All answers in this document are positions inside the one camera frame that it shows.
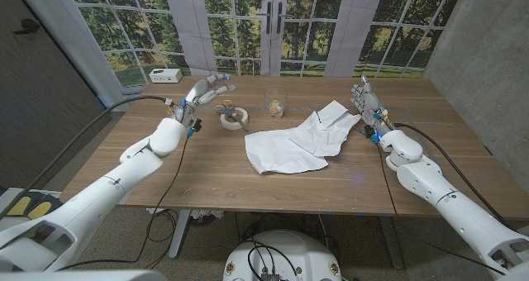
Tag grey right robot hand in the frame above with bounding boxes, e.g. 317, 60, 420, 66
350, 74, 394, 136

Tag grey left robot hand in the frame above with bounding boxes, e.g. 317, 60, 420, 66
171, 73, 238, 127

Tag scissors with yellow handles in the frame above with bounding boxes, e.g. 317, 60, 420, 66
213, 99, 250, 132

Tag white masking tape roll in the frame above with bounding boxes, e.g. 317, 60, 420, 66
219, 106, 250, 131

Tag clear drinking glass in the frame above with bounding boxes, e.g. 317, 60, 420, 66
264, 88, 288, 119

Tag white socket box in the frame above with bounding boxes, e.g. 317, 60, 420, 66
148, 68, 183, 84

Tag white cloth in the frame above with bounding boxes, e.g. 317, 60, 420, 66
288, 99, 363, 158

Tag printed window backdrop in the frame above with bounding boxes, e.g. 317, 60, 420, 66
65, 0, 466, 88

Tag crumpled white rag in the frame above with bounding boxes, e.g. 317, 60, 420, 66
192, 209, 224, 226

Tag white table leg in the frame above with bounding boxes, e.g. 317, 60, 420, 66
168, 209, 192, 260

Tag grey table leg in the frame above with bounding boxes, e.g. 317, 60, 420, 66
379, 215, 405, 270

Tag dark wooden door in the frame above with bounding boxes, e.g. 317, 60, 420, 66
0, 0, 112, 191

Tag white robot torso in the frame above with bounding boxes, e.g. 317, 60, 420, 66
222, 230, 343, 281

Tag black pedal with yellow pads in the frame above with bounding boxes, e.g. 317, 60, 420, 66
2, 192, 63, 221

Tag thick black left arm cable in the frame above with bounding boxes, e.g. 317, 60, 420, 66
0, 95, 173, 221

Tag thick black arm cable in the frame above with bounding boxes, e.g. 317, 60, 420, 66
392, 122, 509, 228
0, 95, 173, 221

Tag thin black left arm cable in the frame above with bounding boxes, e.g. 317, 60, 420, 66
57, 131, 192, 271

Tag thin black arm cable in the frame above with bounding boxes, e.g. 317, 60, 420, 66
375, 142, 508, 277
57, 131, 192, 271

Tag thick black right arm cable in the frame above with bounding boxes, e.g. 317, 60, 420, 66
392, 122, 509, 228

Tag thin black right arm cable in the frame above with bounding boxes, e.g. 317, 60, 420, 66
375, 142, 508, 277

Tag black torso cable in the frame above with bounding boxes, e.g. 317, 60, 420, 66
246, 239, 299, 281

